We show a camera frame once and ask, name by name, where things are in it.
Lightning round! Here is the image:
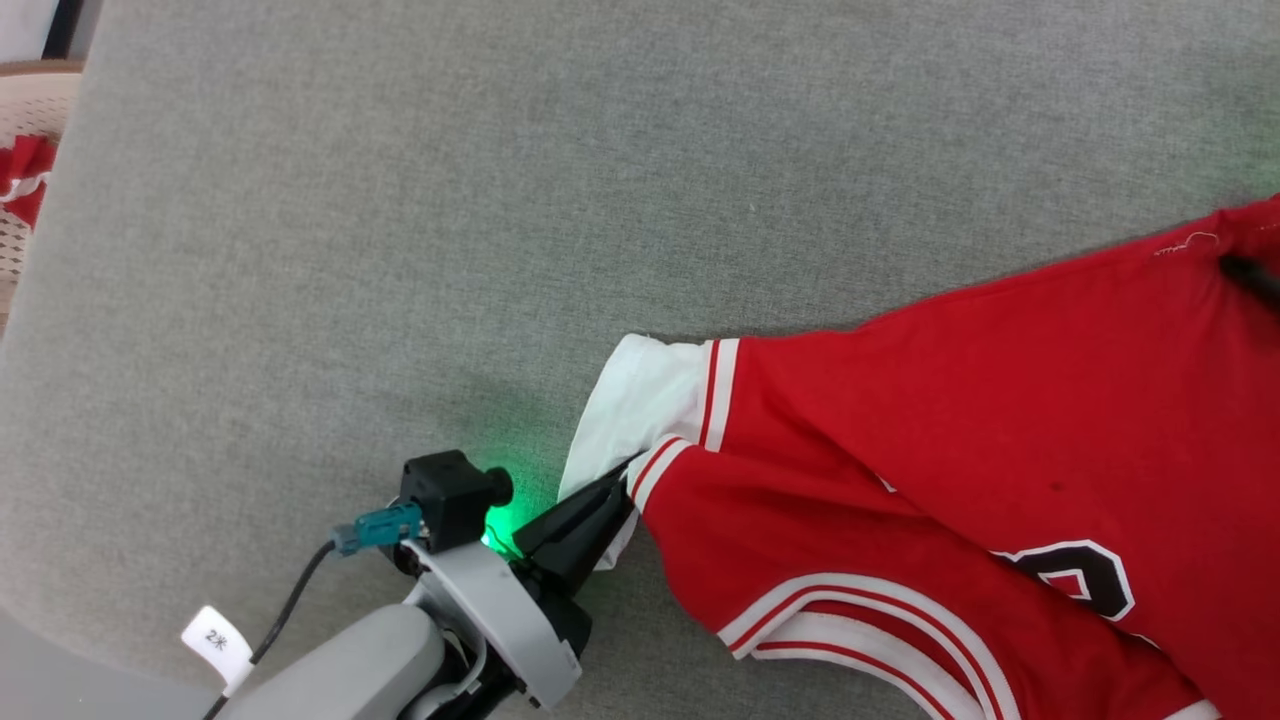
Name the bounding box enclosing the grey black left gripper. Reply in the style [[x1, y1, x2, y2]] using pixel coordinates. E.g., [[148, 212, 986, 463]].
[[392, 452, 646, 720]]

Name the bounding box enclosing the teal cable connector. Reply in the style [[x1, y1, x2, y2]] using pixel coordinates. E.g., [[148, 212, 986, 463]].
[[331, 502, 424, 557]]

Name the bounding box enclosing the thin black cable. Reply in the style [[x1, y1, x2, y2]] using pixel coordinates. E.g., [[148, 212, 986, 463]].
[[203, 540, 341, 720]]

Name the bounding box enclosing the red white garment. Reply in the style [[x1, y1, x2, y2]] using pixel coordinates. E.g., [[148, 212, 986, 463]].
[[0, 134, 59, 233]]

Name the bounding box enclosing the beige perforated laundry basket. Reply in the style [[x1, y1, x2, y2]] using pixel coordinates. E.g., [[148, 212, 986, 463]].
[[0, 60, 86, 326]]

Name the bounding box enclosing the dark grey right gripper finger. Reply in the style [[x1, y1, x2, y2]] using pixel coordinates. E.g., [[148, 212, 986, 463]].
[[1220, 254, 1280, 309]]

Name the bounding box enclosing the red basketball jersey white trim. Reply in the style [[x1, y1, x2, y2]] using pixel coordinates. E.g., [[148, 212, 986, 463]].
[[558, 195, 1280, 720]]

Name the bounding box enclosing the white cable label tag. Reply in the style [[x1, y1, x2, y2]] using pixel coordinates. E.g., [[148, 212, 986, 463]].
[[181, 605, 255, 698]]

